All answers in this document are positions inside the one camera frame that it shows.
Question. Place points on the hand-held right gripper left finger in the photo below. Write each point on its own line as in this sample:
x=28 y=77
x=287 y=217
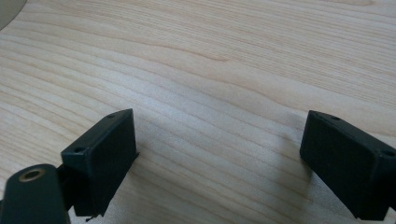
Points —
x=102 y=161

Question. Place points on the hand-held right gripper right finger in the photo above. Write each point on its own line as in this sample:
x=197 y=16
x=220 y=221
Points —
x=345 y=158

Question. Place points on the pale round object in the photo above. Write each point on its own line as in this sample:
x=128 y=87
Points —
x=7 y=9

